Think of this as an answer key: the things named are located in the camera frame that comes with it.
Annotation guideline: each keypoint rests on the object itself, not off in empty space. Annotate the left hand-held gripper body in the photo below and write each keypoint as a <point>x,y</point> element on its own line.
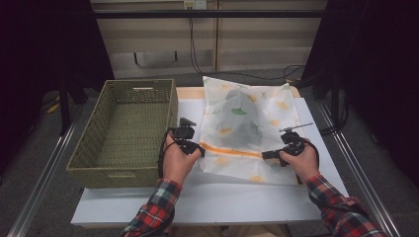
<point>183,135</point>

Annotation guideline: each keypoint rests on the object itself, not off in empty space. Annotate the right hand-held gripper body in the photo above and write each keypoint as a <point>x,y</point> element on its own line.
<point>294,144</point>

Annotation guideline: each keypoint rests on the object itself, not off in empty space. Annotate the white leaf-print zip bag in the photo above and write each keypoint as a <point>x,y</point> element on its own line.
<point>280,115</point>

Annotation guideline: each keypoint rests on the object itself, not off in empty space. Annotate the black cloth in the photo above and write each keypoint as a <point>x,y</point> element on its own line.
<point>242,135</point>

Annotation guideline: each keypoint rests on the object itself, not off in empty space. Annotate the green woven basket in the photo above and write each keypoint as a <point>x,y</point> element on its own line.
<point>131,131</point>

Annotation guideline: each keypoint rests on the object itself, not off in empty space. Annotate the person's right hand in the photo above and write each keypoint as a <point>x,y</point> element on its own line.
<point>306,166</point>

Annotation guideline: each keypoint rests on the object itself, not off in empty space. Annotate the person's left hand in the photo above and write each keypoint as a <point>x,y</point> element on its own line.
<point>176,164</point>

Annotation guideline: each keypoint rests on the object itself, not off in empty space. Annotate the black metal stand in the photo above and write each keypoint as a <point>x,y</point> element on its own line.
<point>335,98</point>
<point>64,108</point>

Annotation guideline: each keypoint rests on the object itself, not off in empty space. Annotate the dark curtain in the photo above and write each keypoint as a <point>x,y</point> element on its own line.
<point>378,65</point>
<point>42,49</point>

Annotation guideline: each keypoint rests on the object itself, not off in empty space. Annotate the black horizontal bar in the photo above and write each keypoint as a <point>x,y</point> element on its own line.
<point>210,14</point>

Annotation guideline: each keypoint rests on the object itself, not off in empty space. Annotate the yellow floor tape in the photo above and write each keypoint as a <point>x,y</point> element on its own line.
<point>53,108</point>

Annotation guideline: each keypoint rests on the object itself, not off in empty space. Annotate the metal floor rail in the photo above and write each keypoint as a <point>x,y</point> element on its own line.
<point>355,171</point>
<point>42,184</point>

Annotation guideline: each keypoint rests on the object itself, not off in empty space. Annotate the black wall hook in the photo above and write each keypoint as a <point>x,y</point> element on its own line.
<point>135,59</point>
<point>176,56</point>

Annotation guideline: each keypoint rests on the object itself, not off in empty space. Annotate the white wall socket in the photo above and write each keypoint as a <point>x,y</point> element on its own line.
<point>195,4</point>

